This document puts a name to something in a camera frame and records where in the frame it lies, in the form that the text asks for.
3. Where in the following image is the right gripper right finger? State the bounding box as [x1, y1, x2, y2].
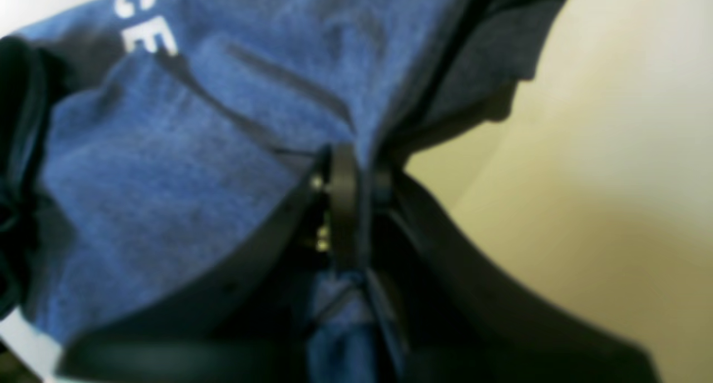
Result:
[372, 166, 660, 382]

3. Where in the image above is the blue grey T-shirt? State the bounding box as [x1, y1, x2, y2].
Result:
[2, 0, 566, 382]

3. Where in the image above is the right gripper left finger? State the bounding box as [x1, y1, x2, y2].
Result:
[56, 144, 359, 382]

